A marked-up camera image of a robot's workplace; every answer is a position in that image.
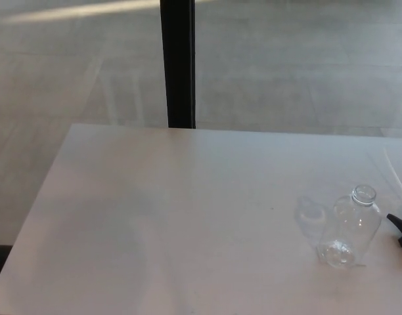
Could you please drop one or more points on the black spray trigger lid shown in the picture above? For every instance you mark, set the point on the black spray trigger lid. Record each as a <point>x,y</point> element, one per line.
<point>401,221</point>

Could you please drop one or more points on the clear plastic spray bottle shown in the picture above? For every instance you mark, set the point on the clear plastic spray bottle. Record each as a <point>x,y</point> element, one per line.
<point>352,229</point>

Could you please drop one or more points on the black vertical window post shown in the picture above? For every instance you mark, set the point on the black vertical window post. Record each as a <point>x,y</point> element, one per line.
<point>179,65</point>

